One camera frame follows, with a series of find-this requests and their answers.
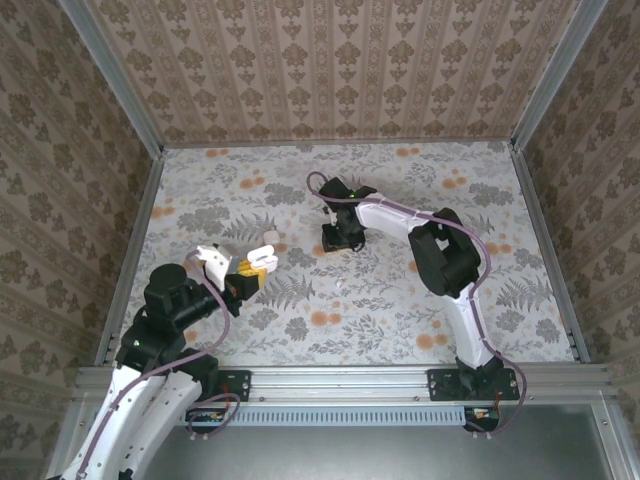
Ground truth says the floral patterned table cover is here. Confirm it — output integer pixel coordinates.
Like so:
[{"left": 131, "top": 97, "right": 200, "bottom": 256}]
[{"left": 107, "top": 141, "right": 581, "bottom": 367}]

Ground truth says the black electronics box with connectors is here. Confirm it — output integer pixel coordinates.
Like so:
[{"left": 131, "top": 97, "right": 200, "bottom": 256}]
[
  {"left": 463, "top": 406, "right": 501, "bottom": 432},
  {"left": 187, "top": 407, "right": 226, "bottom": 434}
]

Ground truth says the grey metal panel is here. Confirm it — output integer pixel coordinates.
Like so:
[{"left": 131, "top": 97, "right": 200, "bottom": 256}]
[{"left": 47, "top": 403, "right": 640, "bottom": 480}]

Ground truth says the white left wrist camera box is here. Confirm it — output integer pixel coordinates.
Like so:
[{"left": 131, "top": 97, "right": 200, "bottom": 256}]
[{"left": 196, "top": 243, "right": 237, "bottom": 291}]

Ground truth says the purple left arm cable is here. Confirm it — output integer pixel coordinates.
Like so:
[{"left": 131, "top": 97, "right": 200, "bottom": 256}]
[{"left": 74, "top": 249, "right": 240, "bottom": 480}]

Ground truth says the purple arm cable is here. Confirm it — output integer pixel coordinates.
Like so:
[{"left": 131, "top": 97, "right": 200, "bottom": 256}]
[
  {"left": 74, "top": 249, "right": 240, "bottom": 480},
  {"left": 305, "top": 171, "right": 529, "bottom": 441}
]

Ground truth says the aluminium table side rail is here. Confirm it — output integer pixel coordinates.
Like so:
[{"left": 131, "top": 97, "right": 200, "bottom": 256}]
[
  {"left": 94, "top": 149, "right": 166, "bottom": 366},
  {"left": 509, "top": 147, "right": 595, "bottom": 365}
]

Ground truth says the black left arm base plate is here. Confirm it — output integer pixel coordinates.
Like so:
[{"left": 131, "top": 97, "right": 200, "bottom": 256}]
[{"left": 197, "top": 368, "right": 252, "bottom": 403}]

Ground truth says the aluminium mounting rail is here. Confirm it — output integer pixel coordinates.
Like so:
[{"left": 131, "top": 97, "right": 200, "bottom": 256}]
[{"left": 74, "top": 364, "right": 620, "bottom": 405}]

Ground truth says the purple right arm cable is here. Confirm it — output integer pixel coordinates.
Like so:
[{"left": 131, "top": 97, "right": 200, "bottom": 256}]
[{"left": 305, "top": 171, "right": 529, "bottom": 441}]

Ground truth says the grey slotted cable duct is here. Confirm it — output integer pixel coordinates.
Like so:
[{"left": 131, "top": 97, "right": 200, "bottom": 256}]
[{"left": 182, "top": 405, "right": 466, "bottom": 427}]

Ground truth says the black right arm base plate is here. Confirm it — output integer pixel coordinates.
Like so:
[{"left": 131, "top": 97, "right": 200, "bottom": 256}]
[{"left": 428, "top": 368, "right": 521, "bottom": 403}]

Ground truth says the aluminium corner post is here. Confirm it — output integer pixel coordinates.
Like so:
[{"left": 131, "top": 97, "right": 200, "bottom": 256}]
[
  {"left": 57, "top": 0, "right": 166, "bottom": 156},
  {"left": 509, "top": 0, "right": 609, "bottom": 151}
]

